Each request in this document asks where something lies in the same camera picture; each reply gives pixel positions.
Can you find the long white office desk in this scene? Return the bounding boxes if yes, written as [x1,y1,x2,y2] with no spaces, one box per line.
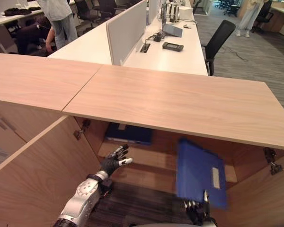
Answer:
[47,0,209,77]

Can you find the metal cabinet door hinge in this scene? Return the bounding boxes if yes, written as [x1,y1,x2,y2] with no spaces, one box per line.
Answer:
[269,162,284,176]
[73,119,91,140]
[263,147,277,164]

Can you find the white desk partition panel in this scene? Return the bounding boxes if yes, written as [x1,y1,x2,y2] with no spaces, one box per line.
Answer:
[106,0,148,66]

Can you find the wooden cabinet shelf board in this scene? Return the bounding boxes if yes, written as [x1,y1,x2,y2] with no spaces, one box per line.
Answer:
[97,141,238,183]

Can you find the crouching person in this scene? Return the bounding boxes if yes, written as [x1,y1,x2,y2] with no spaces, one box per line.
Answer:
[15,16,58,58]

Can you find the standing person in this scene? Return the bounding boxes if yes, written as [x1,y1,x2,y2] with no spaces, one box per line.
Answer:
[36,0,79,51]

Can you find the small black device with cables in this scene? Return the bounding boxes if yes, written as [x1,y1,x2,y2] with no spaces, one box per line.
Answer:
[146,32,166,43]

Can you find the open wooden office cabinet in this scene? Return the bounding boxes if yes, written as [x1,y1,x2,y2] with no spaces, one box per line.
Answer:
[62,64,284,227]

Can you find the wooden cabinet door with hinge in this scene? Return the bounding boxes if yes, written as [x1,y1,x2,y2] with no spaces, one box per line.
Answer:
[0,115,104,227]

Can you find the dark blue folder lying flat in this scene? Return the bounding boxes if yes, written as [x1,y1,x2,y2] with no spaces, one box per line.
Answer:
[105,122,154,145]

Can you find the white desk with black cloth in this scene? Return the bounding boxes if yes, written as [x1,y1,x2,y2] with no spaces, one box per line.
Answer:
[0,0,76,54]

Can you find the black mesh office chair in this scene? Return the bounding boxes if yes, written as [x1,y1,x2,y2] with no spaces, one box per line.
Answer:
[201,19,237,77]

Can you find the black floor cable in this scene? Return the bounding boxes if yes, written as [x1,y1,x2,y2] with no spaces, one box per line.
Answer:
[221,44,249,62]

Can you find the black swivel chair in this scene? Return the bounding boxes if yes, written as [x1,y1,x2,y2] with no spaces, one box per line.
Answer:
[251,0,275,34]

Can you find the black and white robot equipment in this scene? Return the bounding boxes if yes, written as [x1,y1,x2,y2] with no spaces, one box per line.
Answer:
[160,0,180,25]

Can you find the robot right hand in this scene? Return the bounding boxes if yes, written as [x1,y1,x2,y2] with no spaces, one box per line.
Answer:
[183,189,214,226]

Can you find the black cloth pile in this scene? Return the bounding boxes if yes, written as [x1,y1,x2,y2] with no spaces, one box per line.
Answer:
[3,6,43,17]

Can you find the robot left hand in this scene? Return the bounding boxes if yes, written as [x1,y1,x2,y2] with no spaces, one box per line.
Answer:
[99,143,134,177]

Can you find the black office chair with armrests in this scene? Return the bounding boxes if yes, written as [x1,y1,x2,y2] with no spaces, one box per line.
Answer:
[73,0,102,29]

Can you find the person in light clothes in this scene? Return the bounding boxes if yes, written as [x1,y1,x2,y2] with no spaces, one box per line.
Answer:
[235,0,264,38]

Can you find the wooden cabinet door two hinges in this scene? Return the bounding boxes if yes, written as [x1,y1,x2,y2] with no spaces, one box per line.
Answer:
[213,151,284,227]

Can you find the blue folder with white label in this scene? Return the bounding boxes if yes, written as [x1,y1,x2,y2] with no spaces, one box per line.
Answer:
[176,138,229,211]

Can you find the black handheld controller device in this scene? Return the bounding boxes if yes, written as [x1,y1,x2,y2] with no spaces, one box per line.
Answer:
[162,42,185,51]

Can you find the white box on desk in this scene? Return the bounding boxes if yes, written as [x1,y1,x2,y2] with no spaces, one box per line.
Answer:
[178,6,195,24]

